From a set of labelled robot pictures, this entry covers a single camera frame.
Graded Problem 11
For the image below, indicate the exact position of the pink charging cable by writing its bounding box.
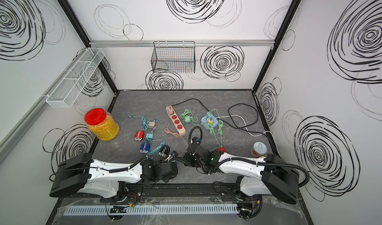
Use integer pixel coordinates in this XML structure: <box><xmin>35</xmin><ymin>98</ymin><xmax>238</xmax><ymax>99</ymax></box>
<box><xmin>165</xmin><ymin>113</ymin><xmax>189</xmax><ymax>154</ymax></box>

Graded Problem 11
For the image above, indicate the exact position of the pink usb charger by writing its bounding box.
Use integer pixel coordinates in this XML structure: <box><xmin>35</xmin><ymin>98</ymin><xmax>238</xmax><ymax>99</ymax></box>
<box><xmin>167</xmin><ymin>106</ymin><xmax>174</xmax><ymax>115</ymax></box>
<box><xmin>148</xmin><ymin>122</ymin><xmax>156</xmax><ymax>130</ymax></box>

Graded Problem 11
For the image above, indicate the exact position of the teal charging cable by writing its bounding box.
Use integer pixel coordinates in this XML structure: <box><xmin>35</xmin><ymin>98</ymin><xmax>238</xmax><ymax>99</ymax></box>
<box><xmin>129</xmin><ymin>114</ymin><xmax>160</xmax><ymax>132</ymax></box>

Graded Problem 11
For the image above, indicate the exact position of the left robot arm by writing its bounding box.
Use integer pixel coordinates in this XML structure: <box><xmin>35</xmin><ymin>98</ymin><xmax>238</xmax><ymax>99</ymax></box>
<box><xmin>49</xmin><ymin>153</ymin><xmax>178</xmax><ymax>199</ymax></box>

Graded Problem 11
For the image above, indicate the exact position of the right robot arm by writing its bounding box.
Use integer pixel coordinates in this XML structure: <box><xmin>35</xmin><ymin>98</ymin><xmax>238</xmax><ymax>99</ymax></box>
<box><xmin>182</xmin><ymin>141</ymin><xmax>299</xmax><ymax>205</ymax></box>

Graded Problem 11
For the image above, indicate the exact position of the black electric shaver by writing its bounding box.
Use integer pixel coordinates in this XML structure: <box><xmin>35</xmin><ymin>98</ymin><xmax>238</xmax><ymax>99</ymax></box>
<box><xmin>158</xmin><ymin>145</ymin><xmax>171</xmax><ymax>158</ymax></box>

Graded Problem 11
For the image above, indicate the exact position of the teal USB charger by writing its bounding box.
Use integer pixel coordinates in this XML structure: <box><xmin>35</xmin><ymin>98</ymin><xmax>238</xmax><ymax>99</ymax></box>
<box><xmin>146</xmin><ymin>133</ymin><xmax>154</xmax><ymax>141</ymax></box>

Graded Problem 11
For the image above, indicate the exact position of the blue power strip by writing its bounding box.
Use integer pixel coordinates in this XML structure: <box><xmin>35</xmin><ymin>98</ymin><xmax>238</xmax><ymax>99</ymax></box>
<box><xmin>201</xmin><ymin>111</ymin><xmax>218</xmax><ymax>130</ymax></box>

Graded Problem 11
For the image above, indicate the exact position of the green USB charger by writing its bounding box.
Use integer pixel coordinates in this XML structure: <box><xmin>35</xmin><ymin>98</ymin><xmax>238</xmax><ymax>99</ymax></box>
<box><xmin>184</xmin><ymin>116</ymin><xmax>192</xmax><ymax>123</ymax></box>

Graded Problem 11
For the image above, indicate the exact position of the beige power strip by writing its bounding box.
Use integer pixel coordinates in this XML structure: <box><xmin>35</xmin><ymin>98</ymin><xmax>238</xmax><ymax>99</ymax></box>
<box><xmin>166</xmin><ymin>105</ymin><xmax>186</xmax><ymax>136</ymax></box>

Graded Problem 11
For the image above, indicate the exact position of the white lidded container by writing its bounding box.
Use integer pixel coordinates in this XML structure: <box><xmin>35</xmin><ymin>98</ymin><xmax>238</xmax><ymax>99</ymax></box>
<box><xmin>251</xmin><ymin>142</ymin><xmax>268</xmax><ymax>157</ymax></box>

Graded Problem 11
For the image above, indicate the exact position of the clear jar of yellow flakes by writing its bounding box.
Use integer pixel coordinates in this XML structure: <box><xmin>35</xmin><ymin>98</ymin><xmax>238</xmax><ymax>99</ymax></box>
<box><xmin>84</xmin><ymin>108</ymin><xmax>120</xmax><ymax>141</ymax></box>

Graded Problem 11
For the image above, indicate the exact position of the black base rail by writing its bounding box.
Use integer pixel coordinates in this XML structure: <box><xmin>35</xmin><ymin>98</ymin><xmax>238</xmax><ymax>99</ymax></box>
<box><xmin>59</xmin><ymin>181</ymin><xmax>302</xmax><ymax>203</ymax></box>

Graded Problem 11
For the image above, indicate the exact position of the bundled teal cable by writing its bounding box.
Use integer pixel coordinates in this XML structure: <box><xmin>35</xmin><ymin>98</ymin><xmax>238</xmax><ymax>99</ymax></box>
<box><xmin>147</xmin><ymin>138</ymin><xmax>166</xmax><ymax>155</ymax></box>

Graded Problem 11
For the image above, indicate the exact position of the white slotted cable duct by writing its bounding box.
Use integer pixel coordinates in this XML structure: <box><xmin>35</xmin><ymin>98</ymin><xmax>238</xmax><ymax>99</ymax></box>
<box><xmin>63</xmin><ymin>204</ymin><xmax>238</xmax><ymax>216</ymax></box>

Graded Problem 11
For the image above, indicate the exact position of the light green charging cable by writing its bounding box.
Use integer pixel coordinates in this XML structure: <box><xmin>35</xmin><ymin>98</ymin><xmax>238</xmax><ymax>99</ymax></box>
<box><xmin>178</xmin><ymin>108</ymin><xmax>199</xmax><ymax>126</ymax></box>

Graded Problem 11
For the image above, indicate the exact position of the black wire basket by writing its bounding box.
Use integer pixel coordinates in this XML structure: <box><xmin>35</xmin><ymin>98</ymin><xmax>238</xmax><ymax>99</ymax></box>
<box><xmin>150</xmin><ymin>46</ymin><xmax>196</xmax><ymax>74</ymax></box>

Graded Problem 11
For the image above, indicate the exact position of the white wire shelf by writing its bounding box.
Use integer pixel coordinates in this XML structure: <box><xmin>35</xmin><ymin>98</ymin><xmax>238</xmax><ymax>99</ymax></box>
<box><xmin>46</xmin><ymin>48</ymin><xmax>105</xmax><ymax>108</ymax></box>

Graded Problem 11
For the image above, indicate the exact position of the aluminium wall rail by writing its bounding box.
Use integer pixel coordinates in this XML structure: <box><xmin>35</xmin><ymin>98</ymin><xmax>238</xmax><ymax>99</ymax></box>
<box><xmin>90</xmin><ymin>39</ymin><xmax>275</xmax><ymax>48</ymax></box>

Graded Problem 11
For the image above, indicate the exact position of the right black corner post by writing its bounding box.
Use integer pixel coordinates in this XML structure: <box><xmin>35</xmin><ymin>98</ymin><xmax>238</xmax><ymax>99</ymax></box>
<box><xmin>252</xmin><ymin>0</ymin><xmax>302</xmax><ymax>93</ymax></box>

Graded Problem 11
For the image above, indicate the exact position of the black corner frame post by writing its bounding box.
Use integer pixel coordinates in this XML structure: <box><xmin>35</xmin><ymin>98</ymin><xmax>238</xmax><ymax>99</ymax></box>
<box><xmin>57</xmin><ymin>0</ymin><xmax>119</xmax><ymax>94</ymax></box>

